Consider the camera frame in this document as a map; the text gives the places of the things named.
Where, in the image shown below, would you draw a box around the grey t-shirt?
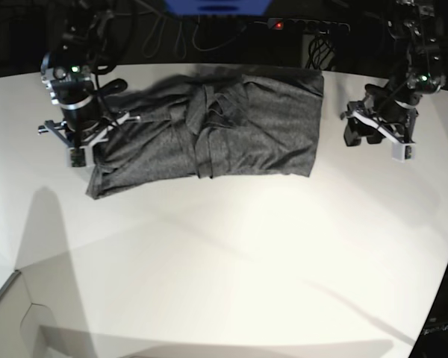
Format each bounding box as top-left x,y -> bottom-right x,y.
87,66 -> 324,199

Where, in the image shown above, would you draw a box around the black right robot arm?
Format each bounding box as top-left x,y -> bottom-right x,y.
37,1 -> 139,168

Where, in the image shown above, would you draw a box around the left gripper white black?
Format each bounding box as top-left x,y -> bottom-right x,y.
340,100 -> 417,163

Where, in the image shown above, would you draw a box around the hanging black cables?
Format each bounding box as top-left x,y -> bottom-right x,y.
141,9 -> 339,70

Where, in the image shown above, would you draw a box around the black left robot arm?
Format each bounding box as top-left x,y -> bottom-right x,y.
340,1 -> 446,163

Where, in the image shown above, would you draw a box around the blue box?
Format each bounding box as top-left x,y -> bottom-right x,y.
164,0 -> 272,16

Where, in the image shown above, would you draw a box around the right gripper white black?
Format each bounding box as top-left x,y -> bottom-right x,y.
37,113 -> 140,168

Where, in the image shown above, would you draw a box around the black power strip red light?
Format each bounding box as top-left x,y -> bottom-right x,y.
266,17 -> 351,34

